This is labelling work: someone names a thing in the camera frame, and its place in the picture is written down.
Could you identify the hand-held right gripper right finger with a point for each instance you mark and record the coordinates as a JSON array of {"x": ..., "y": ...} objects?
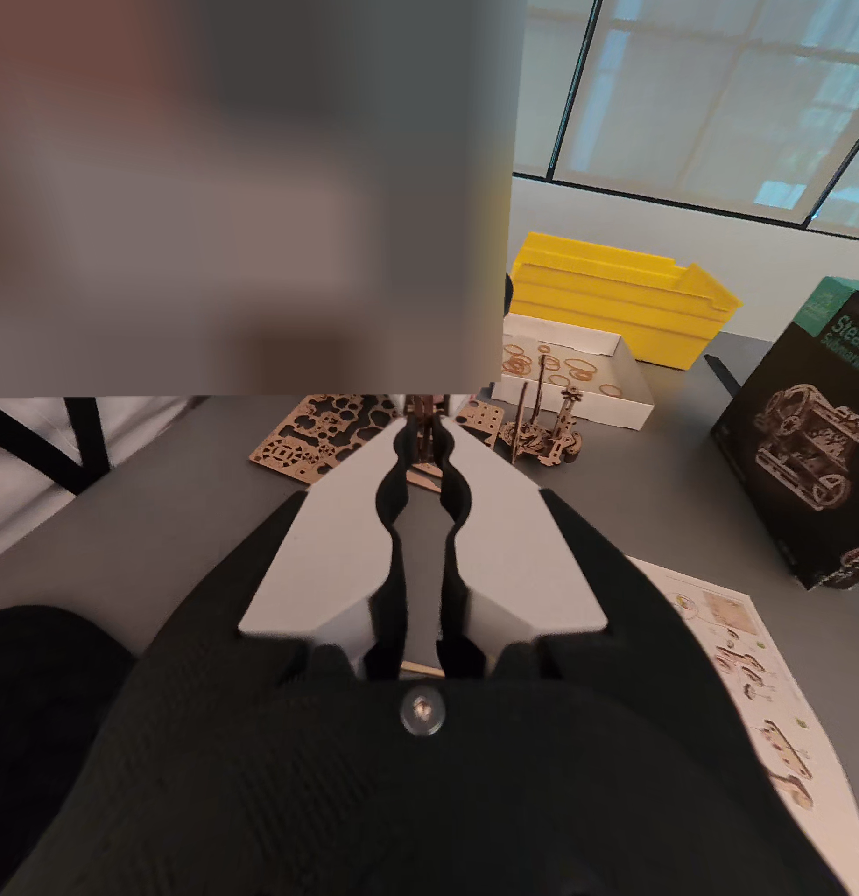
[{"x": 520, "y": 560}]

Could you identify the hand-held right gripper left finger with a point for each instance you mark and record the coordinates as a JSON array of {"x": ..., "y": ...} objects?
[{"x": 324, "y": 560}]

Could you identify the small dark wooden part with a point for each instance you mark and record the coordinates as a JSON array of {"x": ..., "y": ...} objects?
[{"x": 422, "y": 427}]

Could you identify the partly built wooden model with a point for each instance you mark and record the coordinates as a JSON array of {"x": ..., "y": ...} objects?
[{"x": 541, "y": 441}]

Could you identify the wooden parts sheet large cutouts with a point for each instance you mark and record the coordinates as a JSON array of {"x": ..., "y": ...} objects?
[{"x": 310, "y": 437}]

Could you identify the dark model kit box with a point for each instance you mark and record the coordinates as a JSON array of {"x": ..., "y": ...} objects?
[{"x": 807, "y": 434}]

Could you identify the thin wooden stick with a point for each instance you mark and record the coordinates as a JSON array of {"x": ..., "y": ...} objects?
[{"x": 424, "y": 479}]

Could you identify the wooden sheet with small holes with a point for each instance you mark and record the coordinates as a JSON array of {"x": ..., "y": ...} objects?
[{"x": 482, "y": 420}]

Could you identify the pile of rubber bands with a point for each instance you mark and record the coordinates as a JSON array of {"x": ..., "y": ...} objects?
[{"x": 541, "y": 364}]

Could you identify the white cardboard box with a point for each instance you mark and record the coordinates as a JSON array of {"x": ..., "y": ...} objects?
[{"x": 625, "y": 392}]

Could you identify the open instruction booklet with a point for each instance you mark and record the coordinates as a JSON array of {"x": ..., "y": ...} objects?
[{"x": 751, "y": 665}]

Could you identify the yellow plastic bin stack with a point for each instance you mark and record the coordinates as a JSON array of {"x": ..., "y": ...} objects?
[{"x": 611, "y": 308}]

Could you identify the black pointed object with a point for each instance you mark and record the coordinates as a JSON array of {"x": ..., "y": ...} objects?
[{"x": 725, "y": 378}]

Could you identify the black metal frame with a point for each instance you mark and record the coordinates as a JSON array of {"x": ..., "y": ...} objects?
[{"x": 85, "y": 427}]

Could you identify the window with black frame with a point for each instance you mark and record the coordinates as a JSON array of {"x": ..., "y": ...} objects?
[{"x": 681, "y": 91}]

